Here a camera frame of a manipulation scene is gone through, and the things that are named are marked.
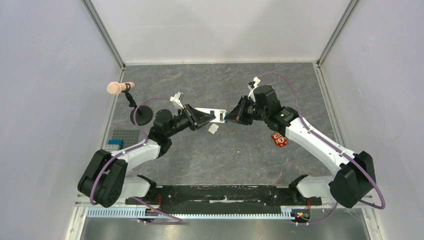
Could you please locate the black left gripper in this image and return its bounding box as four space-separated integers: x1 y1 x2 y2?
166 103 216 138

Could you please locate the white battery cover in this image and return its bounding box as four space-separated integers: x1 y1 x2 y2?
208 123 219 134

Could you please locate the white remote control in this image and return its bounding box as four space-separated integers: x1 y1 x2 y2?
195 107 227 124

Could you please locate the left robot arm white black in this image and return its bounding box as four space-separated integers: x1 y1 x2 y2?
77 104 216 208

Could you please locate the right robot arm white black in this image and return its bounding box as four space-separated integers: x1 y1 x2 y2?
224 85 376 208

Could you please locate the red owl number block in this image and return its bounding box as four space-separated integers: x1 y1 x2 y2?
271 132 288 148

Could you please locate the grey lego baseplate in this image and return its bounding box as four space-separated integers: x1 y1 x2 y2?
111 129 140 149

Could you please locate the blue lego brick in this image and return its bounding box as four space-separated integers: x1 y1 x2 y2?
103 139 124 152

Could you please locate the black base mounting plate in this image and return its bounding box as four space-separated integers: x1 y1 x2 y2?
141 185 323 215

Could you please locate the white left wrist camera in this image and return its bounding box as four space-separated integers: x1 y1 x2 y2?
169 91 184 110

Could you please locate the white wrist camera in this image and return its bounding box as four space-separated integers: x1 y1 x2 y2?
169 91 184 110
247 76 261 103

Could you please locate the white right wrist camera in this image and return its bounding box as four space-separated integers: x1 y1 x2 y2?
247 76 261 103

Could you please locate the white cable duct strip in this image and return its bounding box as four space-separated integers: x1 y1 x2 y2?
84 206 294 220

